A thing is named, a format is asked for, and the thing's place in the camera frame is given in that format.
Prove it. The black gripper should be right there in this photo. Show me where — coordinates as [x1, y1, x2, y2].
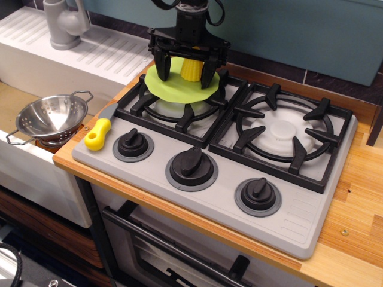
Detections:
[148, 10, 230, 89]

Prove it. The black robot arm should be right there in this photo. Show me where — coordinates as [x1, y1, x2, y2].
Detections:
[148, 1, 230, 89]

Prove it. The yellow toy corn cob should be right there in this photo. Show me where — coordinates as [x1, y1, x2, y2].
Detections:
[180, 58, 204, 83]

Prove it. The green plastic plate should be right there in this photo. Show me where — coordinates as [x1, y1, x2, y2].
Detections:
[144, 57, 220, 103]

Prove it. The black left burner grate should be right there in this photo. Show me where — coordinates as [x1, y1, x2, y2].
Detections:
[115, 69, 248, 148]

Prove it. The black burner grate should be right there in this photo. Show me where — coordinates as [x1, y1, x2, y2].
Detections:
[115, 69, 248, 148]
[209, 83, 354, 193]

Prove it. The white toy sink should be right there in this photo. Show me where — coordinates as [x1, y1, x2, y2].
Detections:
[1, 7, 152, 228]

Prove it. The black left stove knob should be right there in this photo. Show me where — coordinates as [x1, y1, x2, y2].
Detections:
[113, 128, 154, 163]

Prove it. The black stove knob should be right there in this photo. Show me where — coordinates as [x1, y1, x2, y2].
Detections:
[235, 178, 282, 218]
[165, 147, 218, 192]
[113, 128, 154, 163]

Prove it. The black middle stove knob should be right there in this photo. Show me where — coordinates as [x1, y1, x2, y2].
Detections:
[165, 147, 218, 192]

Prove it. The grey toy faucet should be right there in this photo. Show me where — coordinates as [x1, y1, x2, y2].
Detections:
[43, 0, 90, 50]

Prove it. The grey toy stove top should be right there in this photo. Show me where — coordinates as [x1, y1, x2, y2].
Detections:
[71, 74, 358, 260]

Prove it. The black right burner grate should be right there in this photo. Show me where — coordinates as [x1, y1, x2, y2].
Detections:
[209, 83, 354, 193]

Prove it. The steel colander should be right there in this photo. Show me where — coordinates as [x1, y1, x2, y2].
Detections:
[6, 90, 93, 147]

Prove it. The black right stove knob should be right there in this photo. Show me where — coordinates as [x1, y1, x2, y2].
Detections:
[235, 178, 282, 218]

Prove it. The toy oven door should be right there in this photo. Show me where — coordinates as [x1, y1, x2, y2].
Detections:
[99, 201, 309, 286]

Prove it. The yellow handled toy knife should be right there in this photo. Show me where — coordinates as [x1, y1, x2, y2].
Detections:
[84, 103, 118, 151]

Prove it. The black oven door handle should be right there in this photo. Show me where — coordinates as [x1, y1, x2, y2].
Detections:
[102, 207, 248, 286]

